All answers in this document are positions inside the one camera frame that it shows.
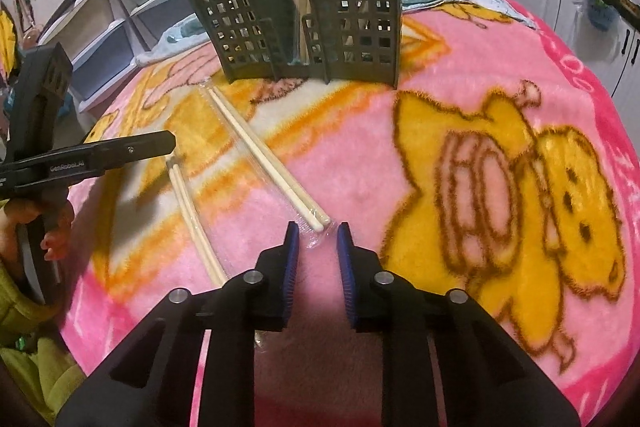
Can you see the wooden chopsticks pair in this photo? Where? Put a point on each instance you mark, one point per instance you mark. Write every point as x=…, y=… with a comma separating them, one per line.
x=315, y=223

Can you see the dark green utensil basket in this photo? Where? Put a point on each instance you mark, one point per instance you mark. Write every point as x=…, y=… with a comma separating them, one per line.
x=305, y=39

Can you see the white kitchen cabinets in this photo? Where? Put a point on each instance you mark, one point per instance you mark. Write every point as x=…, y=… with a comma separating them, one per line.
x=605, y=42

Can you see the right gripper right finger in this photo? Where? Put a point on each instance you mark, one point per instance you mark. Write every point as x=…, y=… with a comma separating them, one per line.
x=446, y=361

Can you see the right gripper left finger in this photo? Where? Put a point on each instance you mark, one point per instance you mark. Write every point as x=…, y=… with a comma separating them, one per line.
x=192, y=355

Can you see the person's hand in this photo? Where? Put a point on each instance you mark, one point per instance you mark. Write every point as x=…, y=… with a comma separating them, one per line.
x=57, y=224

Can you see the pink cartoon fleece blanket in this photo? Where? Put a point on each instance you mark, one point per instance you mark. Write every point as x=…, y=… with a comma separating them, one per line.
x=498, y=165

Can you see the light blue patterned cloth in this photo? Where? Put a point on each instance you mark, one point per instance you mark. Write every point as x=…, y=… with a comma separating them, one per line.
x=189, y=32

